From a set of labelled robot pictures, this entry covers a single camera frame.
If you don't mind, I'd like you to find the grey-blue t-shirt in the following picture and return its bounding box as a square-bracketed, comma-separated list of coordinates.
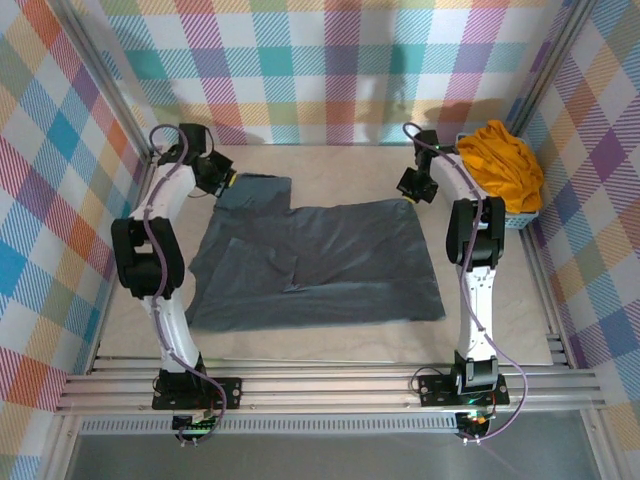
[184, 172, 446, 332]

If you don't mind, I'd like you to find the orange t-shirt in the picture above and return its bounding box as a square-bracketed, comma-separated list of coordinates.
[457, 119, 545, 216]

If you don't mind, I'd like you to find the light blue plastic basket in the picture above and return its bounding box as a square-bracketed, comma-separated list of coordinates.
[454, 132, 541, 231]

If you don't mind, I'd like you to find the grey metal sheet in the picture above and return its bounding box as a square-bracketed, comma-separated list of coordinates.
[64, 433, 601, 480]

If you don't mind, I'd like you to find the aluminium corner post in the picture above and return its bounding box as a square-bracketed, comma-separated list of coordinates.
[507, 0, 601, 134]
[47, 0, 164, 166]

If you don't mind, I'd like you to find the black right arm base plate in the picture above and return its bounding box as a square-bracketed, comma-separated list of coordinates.
[417, 374, 511, 409]

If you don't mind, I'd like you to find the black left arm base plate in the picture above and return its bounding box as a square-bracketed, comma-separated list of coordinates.
[151, 378, 243, 412]

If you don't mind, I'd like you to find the aluminium mounting rail beam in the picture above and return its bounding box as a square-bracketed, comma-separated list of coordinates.
[52, 357, 609, 416]

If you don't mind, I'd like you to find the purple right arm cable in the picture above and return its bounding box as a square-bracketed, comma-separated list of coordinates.
[402, 122, 530, 444]

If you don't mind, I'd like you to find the slotted grey cable duct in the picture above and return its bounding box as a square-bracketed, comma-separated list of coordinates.
[79, 418, 459, 435]

